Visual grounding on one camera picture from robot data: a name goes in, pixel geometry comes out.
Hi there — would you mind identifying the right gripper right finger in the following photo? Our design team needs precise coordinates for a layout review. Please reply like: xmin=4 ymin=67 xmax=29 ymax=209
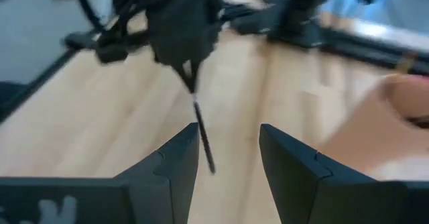
xmin=258 ymin=123 xmax=336 ymax=224

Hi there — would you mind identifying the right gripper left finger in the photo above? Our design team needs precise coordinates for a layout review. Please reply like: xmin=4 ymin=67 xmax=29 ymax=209
xmin=113 ymin=122 xmax=200 ymax=224

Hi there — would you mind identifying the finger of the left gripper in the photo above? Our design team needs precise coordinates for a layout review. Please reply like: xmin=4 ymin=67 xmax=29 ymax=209
xmin=173 ymin=62 xmax=194 ymax=93
xmin=190 ymin=60 xmax=202 ymax=94

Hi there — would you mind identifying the black brush silver ferrule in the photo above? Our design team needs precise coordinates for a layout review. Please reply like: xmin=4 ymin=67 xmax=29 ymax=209
xmin=191 ymin=93 xmax=217 ymax=175

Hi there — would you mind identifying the peach plastic cup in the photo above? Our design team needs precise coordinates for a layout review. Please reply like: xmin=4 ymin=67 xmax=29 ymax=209
xmin=318 ymin=73 xmax=429 ymax=182

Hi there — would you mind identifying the black edge bracket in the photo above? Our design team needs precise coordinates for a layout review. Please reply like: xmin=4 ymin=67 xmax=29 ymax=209
xmin=62 ymin=31 xmax=101 ymax=50

